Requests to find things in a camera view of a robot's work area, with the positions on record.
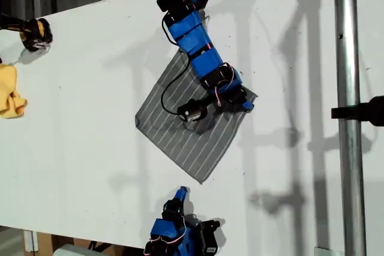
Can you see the grey striped towel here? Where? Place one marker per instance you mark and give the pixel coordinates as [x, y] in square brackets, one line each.
[192, 148]

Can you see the white plastic object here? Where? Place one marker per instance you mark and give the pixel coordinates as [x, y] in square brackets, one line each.
[69, 251]

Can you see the black clamp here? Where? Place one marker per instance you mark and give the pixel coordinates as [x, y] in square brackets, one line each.
[369, 112]

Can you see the brown cardboard box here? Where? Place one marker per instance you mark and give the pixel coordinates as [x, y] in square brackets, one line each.
[45, 244]

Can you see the yellow cloth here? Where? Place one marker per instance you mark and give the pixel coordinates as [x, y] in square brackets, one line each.
[9, 88]

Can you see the black and yellow tool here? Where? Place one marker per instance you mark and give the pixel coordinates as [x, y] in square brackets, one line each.
[36, 34]

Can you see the short black camera stalk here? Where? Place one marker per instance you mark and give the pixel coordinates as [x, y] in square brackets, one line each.
[211, 101]

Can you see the black camera box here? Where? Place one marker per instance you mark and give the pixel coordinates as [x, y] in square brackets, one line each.
[210, 236]
[192, 110]

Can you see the steel post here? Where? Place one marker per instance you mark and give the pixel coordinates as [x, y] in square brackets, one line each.
[348, 58]

